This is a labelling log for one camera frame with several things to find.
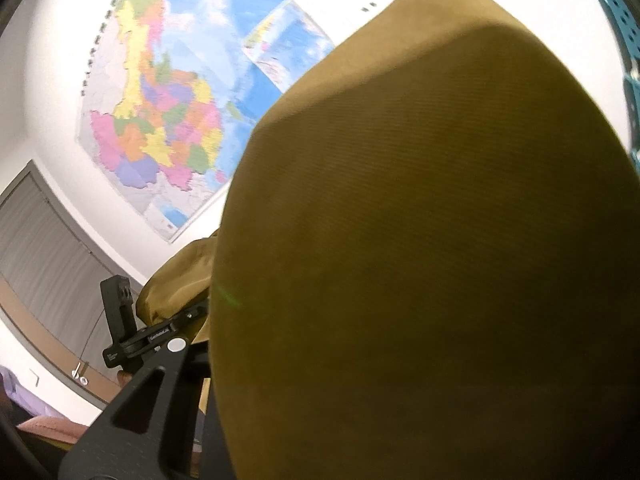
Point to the small blue wall map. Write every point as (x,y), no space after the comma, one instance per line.
(290,45)

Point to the purple puffer jacket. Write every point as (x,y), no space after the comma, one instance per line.
(12,392)

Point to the grey door with brown frame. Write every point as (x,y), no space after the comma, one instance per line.
(45,250)

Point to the large colourful wall map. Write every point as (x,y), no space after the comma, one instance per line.
(165,110)

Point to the teal pegboard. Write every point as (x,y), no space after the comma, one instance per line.
(622,35)

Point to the olive green jacket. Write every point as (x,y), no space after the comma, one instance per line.
(425,260)

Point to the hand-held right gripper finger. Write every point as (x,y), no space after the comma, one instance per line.
(176,360)

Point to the person's left forearm pink sleeve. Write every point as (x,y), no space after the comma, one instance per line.
(55,427)

